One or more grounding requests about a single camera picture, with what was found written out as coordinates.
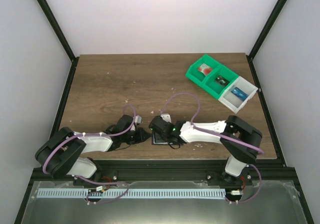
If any green plastic bin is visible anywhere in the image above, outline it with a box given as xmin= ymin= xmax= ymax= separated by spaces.
xmin=201 ymin=65 xmax=239 ymax=100
xmin=185 ymin=54 xmax=221 ymax=87

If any black leather card holder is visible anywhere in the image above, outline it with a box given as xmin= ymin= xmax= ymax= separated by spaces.
xmin=151 ymin=131 xmax=169 ymax=145

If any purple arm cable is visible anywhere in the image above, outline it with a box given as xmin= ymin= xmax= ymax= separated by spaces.
xmin=42 ymin=105 xmax=137 ymax=204
xmin=159 ymin=93 xmax=265 ymax=204

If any black frame post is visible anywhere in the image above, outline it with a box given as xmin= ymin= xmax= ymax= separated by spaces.
xmin=26 ymin=0 xmax=77 ymax=62
xmin=248 ymin=0 xmax=298 ymax=59

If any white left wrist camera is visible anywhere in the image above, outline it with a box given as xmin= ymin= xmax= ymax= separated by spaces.
xmin=134 ymin=115 xmax=142 ymax=125

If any black frame post right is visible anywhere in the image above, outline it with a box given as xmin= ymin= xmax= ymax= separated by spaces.
xmin=248 ymin=0 xmax=298 ymax=59

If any blue card in bin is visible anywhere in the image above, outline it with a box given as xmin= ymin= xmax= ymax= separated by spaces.
xmin=231 ymin=87 xmax=248 ymax=101

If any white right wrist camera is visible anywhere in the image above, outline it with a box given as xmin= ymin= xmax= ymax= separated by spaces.
xmin=160 ymin=114 xmax=172 ymax=123

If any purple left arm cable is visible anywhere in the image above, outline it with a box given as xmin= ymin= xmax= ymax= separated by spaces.
xmin=42 ymin=105 xmax=137 ymax=204

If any white slotted cable duct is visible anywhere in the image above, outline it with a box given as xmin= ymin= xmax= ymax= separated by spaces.
xmin=36 ymin=188 xmax=226 ymax=199

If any red white card in bin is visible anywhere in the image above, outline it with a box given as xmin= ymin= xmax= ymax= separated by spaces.
xmin=197 ymin=63 xmax=213 ymax=76

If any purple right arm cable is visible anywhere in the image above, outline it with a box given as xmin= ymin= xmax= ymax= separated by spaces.
xmin=159 ymin=93 xmax=265 ymax=204

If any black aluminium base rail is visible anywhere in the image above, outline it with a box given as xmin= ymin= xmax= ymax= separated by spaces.
xmin=32 ymin=159 xmax=298 ymax=187

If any dark green card in bin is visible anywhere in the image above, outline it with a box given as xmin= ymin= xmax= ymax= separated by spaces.
xmin=214 ymin=76 xmax=230 ymax=87

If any black frame post left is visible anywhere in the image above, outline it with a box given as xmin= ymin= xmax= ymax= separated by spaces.
xmin=26 ymin=0 xmax=77 ymax=62

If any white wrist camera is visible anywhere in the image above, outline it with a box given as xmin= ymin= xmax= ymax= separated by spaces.
xmin=160 ymin=114 xmax=172 ymax=123
xmin=134 ymin=115 xmax=142 ymax=125

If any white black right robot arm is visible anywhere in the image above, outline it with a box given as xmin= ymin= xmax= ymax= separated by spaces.
xmin=149 ymin=115 xmax=264 ymax=177

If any white plastic bin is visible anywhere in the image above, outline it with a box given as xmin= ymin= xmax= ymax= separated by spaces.
xmin=218 ymin=76 xmax=258 ymax=114

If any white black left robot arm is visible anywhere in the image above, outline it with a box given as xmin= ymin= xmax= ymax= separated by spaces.
xmin=35 ymin=115 xmax=151 ymax=179

